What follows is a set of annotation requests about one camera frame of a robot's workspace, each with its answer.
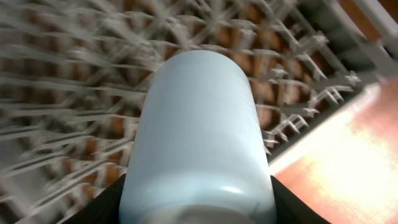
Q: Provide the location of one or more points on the blue cup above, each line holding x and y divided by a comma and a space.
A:
198, 154

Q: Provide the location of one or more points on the grey dishwasher rack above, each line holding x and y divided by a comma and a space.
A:
74, 76

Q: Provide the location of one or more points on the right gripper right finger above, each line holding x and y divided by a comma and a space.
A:
290, 209

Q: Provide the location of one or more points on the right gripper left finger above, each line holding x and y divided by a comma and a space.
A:
104, 209

